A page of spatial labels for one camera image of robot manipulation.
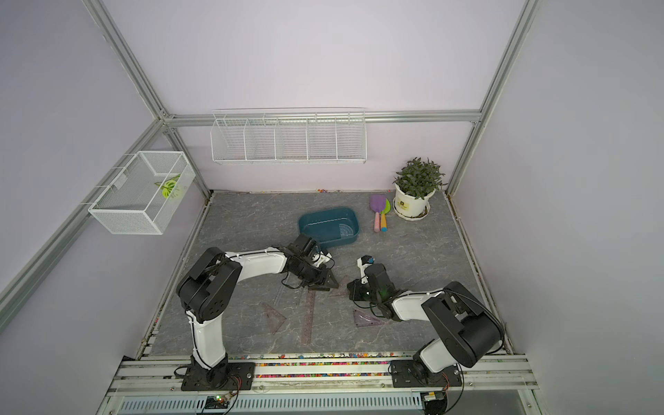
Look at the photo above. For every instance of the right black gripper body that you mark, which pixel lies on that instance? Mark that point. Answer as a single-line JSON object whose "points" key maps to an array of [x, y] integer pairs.
{"points": [[361, 291]]}

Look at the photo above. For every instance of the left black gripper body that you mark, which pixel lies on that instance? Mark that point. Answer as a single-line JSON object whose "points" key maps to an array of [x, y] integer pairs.
{"points": [[312, 276]]}

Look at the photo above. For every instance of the pink triangle ruler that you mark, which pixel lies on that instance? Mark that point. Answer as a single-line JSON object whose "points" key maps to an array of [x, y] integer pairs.
{"points": [[274, 319], [342, 290]]}

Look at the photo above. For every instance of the purple triangle ruler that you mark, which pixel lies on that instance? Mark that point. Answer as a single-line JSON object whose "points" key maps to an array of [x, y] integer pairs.
{"points": [[363, 320]]}

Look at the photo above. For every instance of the teal plastic storage box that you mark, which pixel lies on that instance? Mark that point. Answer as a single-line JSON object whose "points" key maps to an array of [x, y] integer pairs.
{"points": [[321, 226]]}

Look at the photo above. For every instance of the clear blue protractor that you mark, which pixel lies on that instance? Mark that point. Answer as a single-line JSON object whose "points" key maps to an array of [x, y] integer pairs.
{"points": [[346, 231]]}

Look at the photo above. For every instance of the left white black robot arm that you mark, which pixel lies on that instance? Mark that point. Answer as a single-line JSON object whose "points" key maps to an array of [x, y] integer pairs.
{"points": [[207, 288]]}

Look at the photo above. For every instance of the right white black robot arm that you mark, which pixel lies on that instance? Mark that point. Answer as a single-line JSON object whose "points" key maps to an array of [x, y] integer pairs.
{"points": [[466, 329]]}

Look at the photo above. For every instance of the long pink straight ruler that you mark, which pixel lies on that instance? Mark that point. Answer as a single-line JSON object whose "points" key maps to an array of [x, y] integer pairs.
{"points": [[309, 312]]}

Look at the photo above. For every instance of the potted green plant white pot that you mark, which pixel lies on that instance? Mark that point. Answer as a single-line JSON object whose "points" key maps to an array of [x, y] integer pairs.
{"points": [[416, 183]]}

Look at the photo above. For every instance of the green circuit board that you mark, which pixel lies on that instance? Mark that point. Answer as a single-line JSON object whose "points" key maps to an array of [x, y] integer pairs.
{"points": [[217, 402]]}

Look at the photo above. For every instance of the green leaf toy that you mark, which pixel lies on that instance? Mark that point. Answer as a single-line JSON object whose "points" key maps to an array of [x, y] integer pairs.
{"points": [[170, 189]]}

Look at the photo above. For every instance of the white mesh side basket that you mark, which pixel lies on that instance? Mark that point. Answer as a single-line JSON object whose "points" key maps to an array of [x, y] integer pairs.
{"points": [[132, 204]]}

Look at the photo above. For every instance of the purple toy shovel pink handle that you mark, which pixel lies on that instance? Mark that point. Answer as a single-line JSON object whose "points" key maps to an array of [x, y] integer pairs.
{"points": [[377, 203]]}

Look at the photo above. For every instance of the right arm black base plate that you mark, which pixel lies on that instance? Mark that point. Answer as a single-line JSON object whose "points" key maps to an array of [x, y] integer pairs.
{"points": [[410, 374]]}

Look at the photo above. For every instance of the aluminium rail frame front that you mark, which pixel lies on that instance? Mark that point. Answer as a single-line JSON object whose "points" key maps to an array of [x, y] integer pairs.
{"points": [[324, 383]]}

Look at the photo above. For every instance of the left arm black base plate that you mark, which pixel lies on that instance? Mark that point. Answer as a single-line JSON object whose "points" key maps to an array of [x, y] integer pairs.
{"points": [[227, 376]]}

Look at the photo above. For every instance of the long white wire wall basket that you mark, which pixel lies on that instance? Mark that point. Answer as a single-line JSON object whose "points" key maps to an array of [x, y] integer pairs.
{"points": [[314, 135]]}

